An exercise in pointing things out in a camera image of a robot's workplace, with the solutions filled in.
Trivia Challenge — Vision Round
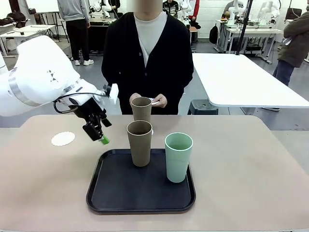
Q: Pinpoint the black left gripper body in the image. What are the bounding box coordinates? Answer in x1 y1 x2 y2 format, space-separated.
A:
70 98 107 122

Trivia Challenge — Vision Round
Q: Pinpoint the tall brown cup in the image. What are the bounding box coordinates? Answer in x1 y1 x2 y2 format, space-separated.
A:
130 97 153 124
126 120 153 168

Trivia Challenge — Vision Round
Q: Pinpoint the tall mint green cup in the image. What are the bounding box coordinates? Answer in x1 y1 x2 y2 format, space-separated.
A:
164 132 194 183

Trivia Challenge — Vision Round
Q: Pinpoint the person's left forearm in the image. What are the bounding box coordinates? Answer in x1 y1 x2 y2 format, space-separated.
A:
163 71 194 100

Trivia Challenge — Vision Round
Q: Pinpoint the person's right forearm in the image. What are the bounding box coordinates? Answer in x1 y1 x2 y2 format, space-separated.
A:
102 70 136 100

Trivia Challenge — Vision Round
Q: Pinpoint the person's right hand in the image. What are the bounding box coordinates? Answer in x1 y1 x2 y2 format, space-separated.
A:
129 92 142 107

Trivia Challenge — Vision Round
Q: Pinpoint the person's left hand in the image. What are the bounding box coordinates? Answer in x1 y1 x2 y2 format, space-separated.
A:
154 94 168 109

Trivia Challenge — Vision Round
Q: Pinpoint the black plastic tray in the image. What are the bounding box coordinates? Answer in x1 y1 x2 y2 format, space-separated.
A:
85 148 197 213

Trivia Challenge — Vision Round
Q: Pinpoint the person in grey hoodie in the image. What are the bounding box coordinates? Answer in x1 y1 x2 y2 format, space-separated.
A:
57 0 94 66

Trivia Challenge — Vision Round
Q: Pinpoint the person in black cardigan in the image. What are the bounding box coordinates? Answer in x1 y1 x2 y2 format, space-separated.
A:
101 0 195 116

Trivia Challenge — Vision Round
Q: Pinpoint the grey plastic stool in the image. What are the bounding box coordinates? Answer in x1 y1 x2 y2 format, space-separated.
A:
187 99 219 116

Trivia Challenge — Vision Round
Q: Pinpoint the white background desk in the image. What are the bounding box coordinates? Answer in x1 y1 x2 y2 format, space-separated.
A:
0 24 56 58

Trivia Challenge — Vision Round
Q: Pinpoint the black bag on desk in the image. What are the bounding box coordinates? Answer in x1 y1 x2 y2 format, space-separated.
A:
0 11 27 26

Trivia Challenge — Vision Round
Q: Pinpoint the large white table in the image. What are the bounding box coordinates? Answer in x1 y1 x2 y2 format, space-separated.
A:
192 53 309 116

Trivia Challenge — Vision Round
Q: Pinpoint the black backpack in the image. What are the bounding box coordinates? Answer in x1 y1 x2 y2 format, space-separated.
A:
209 23 219 44

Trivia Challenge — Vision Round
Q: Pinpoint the person in red top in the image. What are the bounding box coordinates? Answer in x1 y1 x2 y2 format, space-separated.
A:
192 0 200 24

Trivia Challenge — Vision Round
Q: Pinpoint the black vertical pole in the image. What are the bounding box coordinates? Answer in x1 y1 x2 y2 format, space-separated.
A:
236 0 253 55

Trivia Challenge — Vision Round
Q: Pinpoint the white desk with robots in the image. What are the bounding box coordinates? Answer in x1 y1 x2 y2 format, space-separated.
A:
225 28 283 61

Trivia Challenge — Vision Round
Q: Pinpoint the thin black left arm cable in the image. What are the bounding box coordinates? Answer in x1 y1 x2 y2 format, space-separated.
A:
53 92 107 114

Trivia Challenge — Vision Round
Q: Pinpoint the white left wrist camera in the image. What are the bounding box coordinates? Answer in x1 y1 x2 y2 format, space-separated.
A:
105 83 119 105

